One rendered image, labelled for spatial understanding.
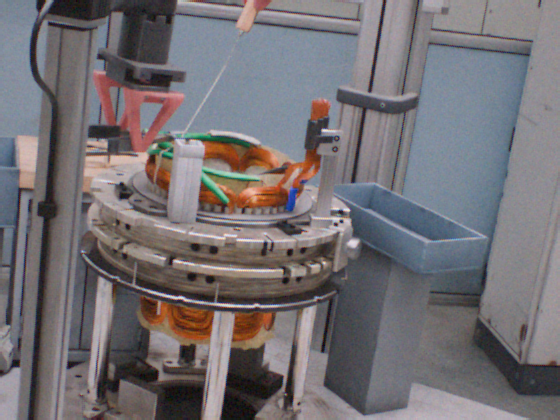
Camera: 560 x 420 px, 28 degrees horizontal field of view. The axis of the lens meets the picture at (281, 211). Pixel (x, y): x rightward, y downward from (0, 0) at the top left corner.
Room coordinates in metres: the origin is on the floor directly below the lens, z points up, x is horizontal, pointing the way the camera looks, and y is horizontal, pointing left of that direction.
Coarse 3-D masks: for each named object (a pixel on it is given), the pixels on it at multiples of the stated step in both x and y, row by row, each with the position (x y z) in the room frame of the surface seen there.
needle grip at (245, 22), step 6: (252, 0) 1.31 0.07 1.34; (246, 6) 1.31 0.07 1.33; (252, 6) 1.30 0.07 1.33; (246, 12) 1.30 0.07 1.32; (252, 12) 1.30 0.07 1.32; (240, 18) 1.30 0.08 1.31; (246, 18) 1.30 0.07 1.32; (252, 18) 1.30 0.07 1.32; (240, 24) 1.30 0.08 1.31; (246, 24) 1.30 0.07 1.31; (252, 24) 1.31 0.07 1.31; (246, 30) 1.30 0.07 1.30
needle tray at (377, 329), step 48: (336, 192) 1.56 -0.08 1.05; (384, 192) 1.58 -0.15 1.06; (384, 240) 1.41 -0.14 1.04; (432, 240) 1.48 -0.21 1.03; (480, 240) 1.40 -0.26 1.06; (384, 288) 1.41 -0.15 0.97; (336, 336) 1.48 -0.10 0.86; (384, 336) 1.42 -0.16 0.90; (336, 384) 1.47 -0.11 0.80; (384, 384) 1.43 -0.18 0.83
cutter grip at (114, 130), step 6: (90, 126) 1.23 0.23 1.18; (96, 126) 1.23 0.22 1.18; (102, 126) 1.23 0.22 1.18; (108, 126) 1.24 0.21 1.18; (114, 126) 1.24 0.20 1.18; (90, 132) 1.23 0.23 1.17; (96, 132) 1.23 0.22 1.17; (102, 132) 1.23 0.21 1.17; (108, 132) 1.24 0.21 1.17; (114, 132) 1.24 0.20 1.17; (120, 132) 1.24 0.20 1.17; (102, 138) 1.23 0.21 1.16
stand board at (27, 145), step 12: (24, 144) 1.53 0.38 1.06; (36, 144) 1.54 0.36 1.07; (96, 144) 1.59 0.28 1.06; (24, 156) 1.47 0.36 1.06; (36, 156) 1.48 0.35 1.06; (120, 156) 1.54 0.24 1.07; (144, 156) 1.56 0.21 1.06; (24, 168) 1.41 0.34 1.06; (96, 168) 1.46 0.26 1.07; (24, 180) 1.40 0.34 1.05; (84, 180) 1.42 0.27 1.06
